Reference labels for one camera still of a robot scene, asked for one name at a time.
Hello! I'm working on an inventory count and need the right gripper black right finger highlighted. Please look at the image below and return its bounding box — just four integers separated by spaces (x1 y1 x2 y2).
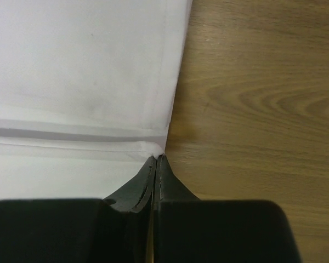
154 155 302 262

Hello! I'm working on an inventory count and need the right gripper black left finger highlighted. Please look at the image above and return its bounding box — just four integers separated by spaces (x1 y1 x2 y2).
0 157 157 262

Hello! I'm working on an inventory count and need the white t shirt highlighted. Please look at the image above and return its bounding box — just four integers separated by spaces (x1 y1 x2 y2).
0 1 192 200

